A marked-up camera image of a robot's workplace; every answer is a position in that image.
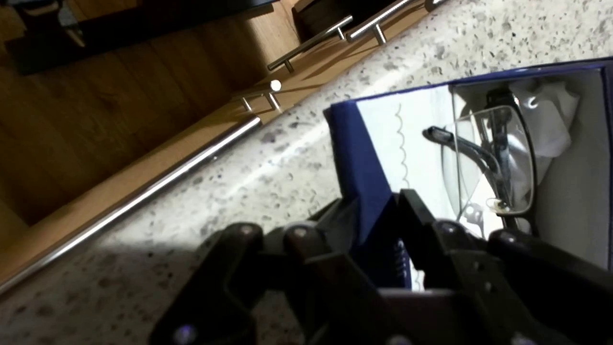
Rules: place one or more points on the steel drawer handle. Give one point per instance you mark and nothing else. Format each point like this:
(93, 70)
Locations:
(126, 203)

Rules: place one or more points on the blue glasses case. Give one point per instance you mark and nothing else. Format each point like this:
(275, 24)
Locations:
(377, 149)

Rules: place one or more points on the lower wooden cabinet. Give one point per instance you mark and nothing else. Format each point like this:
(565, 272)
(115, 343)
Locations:
(90, 116)

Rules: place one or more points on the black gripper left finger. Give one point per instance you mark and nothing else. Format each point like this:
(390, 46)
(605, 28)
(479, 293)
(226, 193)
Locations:
(329, 272)

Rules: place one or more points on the rimless eyeglasses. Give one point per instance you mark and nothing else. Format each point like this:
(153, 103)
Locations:
(488, 164)

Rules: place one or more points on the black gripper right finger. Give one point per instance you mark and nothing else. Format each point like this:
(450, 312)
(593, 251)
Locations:
(515, 283)

